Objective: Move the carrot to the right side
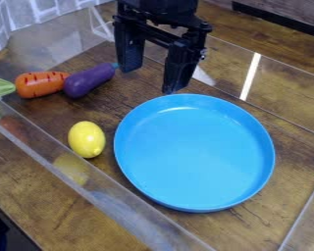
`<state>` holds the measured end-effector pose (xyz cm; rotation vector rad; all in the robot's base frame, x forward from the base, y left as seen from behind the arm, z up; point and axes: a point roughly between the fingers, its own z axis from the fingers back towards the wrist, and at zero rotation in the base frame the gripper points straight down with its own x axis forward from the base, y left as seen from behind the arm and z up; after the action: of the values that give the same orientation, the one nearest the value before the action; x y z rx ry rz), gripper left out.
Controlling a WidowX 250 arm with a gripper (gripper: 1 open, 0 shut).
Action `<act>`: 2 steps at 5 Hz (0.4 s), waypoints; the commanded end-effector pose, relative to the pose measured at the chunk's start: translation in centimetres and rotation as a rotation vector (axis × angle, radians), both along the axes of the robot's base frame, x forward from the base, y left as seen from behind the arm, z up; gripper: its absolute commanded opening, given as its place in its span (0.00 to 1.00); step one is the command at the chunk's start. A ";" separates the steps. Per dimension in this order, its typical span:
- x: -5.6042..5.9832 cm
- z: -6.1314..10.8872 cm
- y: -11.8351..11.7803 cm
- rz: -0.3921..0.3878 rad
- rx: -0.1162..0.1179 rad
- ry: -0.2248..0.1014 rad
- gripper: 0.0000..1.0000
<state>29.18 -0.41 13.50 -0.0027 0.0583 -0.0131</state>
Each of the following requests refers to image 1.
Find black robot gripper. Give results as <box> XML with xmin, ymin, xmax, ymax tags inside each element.
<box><xmin>113</xmin><ymin>0</ymin><xmax>212</xmax><ymax>94</ymax></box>

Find purple toy eggplant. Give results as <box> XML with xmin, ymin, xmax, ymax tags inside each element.
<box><xmin>64</xmin><ymin>63</ymin><xmax>117</xmax><ymax>98</ymax></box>

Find orange toy carrot green leaves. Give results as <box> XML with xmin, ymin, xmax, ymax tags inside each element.
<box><xmin>0</xmin><ymin>72</ymin><xmax>69</xmax><ymax>99</ymax></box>

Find clear acrylic back barrier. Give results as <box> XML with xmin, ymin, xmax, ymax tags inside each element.
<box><xmin>88</xmin><ymin>5</ymin><xmax>314</xmax><ymax>138</ymax></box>

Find clear acrylic barrier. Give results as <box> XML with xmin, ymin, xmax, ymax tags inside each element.
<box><xmin>0</xmin><ymin>98</ymin><xmax>215</xmax><ymax>251</ymax></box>
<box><xmin>88</xmin><ymin>5</ymin><xmax>314</xmax><ymax>138</ymax></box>

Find yellow toy lemon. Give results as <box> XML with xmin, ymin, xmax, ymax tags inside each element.
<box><xmin>68</xmin><ymin>121</ymin><xmax>105</xmax><ymax>158</ymax></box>

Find blue round plate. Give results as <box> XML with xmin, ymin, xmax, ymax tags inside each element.
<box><xmin>113</xmin><ymin>94</ymin><xmax>275</xmax><ymax>213</ymax></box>

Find clear acrylic front barrier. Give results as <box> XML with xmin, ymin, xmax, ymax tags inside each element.
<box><xmin>0</xmin><ymin>98</ymin><xmax>215</xmax><ymax>251</ymax></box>

